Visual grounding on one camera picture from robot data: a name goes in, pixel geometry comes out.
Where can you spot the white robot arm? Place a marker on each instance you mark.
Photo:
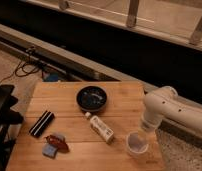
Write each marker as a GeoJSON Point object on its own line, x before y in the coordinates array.
{"type": "Point", "coordinates": [162, 103]}

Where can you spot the dark ceramic bowl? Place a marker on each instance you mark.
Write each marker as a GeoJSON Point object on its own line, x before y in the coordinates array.
{"type": "Point", "coordinates": [91, 98]}

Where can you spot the white tube bottle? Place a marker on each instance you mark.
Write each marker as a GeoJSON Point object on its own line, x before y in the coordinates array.
{"type": "Point", "coordinates": [100, 127]}

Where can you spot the blue object behind table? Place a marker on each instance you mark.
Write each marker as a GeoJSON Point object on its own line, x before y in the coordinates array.
{"type": "Point", "coordinates": [51, 77]}

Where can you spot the black striped rectangular block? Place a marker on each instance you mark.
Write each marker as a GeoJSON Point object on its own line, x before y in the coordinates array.
{"type": "Point", "coordinates": [41, 124]}

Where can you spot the blue sponge block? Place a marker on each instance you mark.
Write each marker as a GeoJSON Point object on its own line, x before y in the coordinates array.
{"type": "Point", "coordinates": [49, 151]}

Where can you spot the black stand at left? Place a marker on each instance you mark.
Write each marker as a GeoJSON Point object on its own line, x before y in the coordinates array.
{"type": "Point", "coordinates": [7, 117]}

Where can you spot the metal rail beam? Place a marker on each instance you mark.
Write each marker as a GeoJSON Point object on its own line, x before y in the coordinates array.
{"type": "Point", "coordinates": [82, 64]}

